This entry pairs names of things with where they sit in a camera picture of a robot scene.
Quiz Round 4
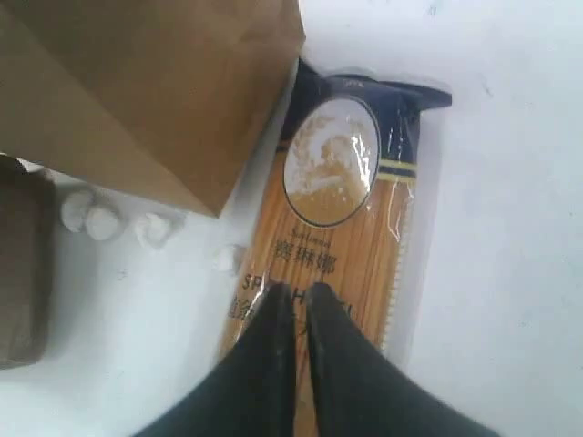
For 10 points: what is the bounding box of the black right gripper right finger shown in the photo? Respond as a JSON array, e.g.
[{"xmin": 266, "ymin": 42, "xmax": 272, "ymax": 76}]
[{"xmin": 306, "ymin": 283, "xmax": 492, "ymax": 436}]

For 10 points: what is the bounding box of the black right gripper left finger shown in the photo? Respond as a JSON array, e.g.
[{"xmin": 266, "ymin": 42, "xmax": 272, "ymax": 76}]
[{"xmin": 138, "ymin": 284, "xmax": 296, "ymax": 436}]

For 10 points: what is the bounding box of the brown coffee pouch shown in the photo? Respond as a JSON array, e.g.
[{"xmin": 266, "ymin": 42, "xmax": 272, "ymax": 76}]
[{"xmin": 1, "ymin": 155, "xmax": 56, "ymax": 370}]

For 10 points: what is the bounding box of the brown paper shopping bag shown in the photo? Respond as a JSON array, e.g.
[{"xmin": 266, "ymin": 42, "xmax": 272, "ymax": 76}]
[{"xmin": 1, "ymin": 1, "xmax": 304, "ymax": 217}]

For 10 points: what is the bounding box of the spaghetti package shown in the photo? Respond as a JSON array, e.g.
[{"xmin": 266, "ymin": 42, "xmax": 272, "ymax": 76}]
[{"xmin": 218, "ymin": 56, "xmax": 455, "ymax": 365}]

